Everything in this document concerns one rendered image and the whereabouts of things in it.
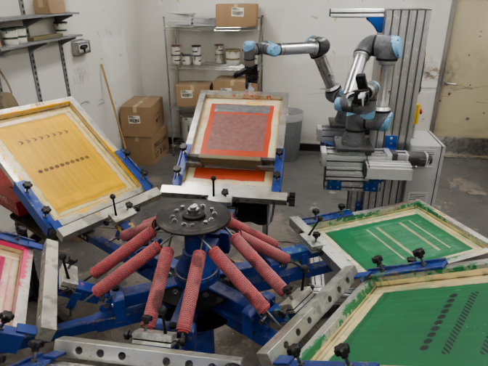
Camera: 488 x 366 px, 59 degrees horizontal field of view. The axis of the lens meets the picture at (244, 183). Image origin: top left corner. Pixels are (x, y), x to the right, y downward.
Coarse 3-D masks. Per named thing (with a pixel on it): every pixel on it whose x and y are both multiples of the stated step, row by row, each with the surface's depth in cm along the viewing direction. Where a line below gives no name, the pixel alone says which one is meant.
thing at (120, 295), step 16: (160, 240) 206; (208, 240) 209; (224, 240) 212; (256, 272) 192; (112, 288) 171; (128, 288) 176; (144, 288) 176; (208, 288) 177; (224, 288) 176; (112, 304) 167; (128, 304) 174; (224, 304) 173; (240, 304) 167; (272, 304) 166; (160, 320) 154; (176, 320) 159; (256, 320) 161; (176, 336) 151; (192, 336) 151
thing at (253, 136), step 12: (240, 120) 271; (252, 120) 271; (264, 120) 270; (240, 132) 265; (252, 132) 264; (264, 132) 264; (240, 144) 260; (252, 144) 259; (264, 144) 258; (252, 156) 253; (264, 156) 252; (240, 180) 244; (252, 180) 243
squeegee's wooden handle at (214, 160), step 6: (198, 156) 243; (204, 156) 242; (210, 156) 242; (216, 156) 242; (222, 156) 241; (228, 156) 241; (234, 156) 241; (240, 156) 240; (246, 156) 240; (204, 162) 245; (210, 162) 244; (216, 162) 244; (222, 162) 243; (228, 162) 242; (234, 162) 241; (240, 162) 241; (246, 162) 240; (252, 162) 239; (258, 162) 239
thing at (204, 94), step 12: (204, 96) 282; (216, 96) 284; (228, 96) 282; (240, 96) 281; (252, 96) 279; (264, 96) 278; (276, 96) 277; (288, 96) 276; (192, 120) 270; (192, 132) 264; (192, 144) 260
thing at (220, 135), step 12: (216, 120) 273; (228, 120) 272; (204, 132) 268; (216, 132) 267; (228, 132) 266; (204, 144) 262; (216, 144) 261; (228, 144) 260; (204, 168) 251; (216, 168) 250
